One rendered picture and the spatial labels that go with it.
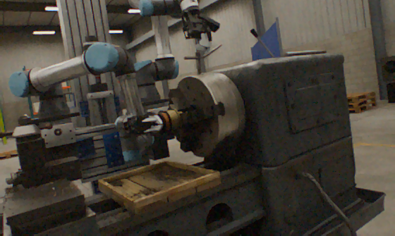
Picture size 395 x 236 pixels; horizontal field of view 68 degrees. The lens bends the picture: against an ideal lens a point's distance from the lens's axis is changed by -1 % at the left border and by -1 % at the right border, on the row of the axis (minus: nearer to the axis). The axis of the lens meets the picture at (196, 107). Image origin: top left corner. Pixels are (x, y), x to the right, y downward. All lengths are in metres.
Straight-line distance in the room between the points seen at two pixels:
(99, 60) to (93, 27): 0.63
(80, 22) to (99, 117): 0.55
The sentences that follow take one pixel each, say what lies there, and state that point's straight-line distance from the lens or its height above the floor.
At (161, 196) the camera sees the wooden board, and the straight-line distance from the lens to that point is 0.88.
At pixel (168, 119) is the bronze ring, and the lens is 1.02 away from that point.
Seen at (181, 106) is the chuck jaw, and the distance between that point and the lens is 1.11.
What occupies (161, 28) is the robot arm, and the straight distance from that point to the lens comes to 1.75.
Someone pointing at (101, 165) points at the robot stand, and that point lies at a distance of 1.63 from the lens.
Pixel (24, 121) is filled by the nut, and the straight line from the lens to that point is 1.00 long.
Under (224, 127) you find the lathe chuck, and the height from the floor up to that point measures 1.04.
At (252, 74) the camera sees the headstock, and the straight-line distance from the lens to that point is 1.07.
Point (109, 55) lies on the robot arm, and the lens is 1.24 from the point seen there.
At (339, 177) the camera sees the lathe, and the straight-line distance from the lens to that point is 1.45.
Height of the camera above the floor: 1.17
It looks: 3 degrees down
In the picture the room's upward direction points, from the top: 9 degrees counter-clockwise
